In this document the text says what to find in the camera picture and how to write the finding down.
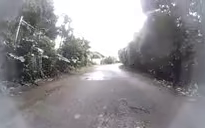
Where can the distant green bush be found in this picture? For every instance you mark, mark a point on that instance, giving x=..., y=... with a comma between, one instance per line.
x=108, y=60

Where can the wet grey asphalt road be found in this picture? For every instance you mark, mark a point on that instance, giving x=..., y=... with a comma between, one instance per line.
x=103, y=96

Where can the grassy dirt verge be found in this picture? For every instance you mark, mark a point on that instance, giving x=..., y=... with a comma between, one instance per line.
x=61, y=76

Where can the dark tall hedge of trees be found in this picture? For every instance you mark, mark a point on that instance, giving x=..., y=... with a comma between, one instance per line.
x=163, y=46

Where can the leaf-strewn dirt verge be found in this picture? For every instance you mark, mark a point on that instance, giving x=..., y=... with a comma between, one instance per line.
x=163, y=83

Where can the dense green bushes and trees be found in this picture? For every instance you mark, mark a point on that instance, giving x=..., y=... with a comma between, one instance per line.
x=40, y=50

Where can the pale leaning pole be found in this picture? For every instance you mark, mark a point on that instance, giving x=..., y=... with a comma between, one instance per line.
x=18, y=30

